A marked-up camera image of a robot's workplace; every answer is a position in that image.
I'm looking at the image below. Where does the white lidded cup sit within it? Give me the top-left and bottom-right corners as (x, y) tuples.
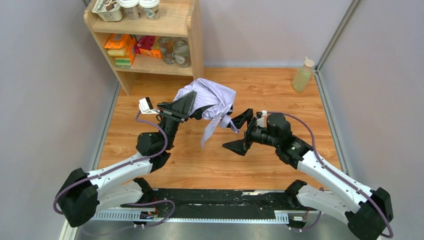
(139, 0), (160, 21)

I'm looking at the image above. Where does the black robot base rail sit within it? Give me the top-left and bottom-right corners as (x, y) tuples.
(138, 188), (307, 220)

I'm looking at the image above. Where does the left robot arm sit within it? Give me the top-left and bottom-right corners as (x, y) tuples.
(53, 91), (197, 228)

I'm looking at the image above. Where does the labelled glass jar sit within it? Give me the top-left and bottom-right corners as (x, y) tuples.
(173, 37), (191, 68)

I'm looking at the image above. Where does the red snack package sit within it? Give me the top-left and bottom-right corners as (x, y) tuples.
(134, 35), (162, 59)

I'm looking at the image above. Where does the yellow green sponge stack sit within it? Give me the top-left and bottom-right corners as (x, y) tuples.
(107, 47), (136, 69)

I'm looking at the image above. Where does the chocolate yogurt tub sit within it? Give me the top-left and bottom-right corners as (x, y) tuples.
(91, 0), (124, 22)

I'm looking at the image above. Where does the wooden shelf unit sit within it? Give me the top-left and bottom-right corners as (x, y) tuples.
(84, 0), (204, 95)

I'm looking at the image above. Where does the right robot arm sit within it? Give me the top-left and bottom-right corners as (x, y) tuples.
(219, 109), (394, 240)

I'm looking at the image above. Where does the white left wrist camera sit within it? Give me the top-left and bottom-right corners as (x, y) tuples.
(138, 97), (159, 115)

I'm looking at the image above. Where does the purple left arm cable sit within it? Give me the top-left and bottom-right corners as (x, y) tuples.
(52, 111), (169, 216)

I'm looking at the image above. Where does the orange snack box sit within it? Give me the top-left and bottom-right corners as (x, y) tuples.
(104, 33), (132, 49)

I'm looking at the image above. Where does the white yogurt cup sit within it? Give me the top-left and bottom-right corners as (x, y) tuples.
(119, 0), (141, 20)

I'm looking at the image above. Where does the green liquid squeeze bottle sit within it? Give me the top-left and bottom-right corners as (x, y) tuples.
(291, 57), (315, 92)

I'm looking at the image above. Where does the lavender folding umbrella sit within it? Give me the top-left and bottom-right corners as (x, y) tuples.
(173, 78), (240, 148)

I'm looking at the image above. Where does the clear glass jar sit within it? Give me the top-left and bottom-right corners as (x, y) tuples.
(158, 36), (176, 65)

